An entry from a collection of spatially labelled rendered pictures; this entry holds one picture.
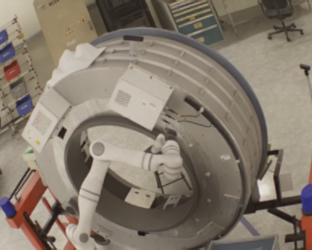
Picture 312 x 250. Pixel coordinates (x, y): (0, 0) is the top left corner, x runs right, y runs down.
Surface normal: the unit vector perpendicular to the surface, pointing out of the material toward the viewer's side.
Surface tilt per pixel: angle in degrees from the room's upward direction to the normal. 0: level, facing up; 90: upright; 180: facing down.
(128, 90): 90
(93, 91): 90
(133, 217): 22
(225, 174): 90
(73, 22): 90
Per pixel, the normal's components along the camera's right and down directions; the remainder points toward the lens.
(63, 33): 0.32, 0.36
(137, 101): -0.32, 0.56
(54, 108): 0.54, -0.56
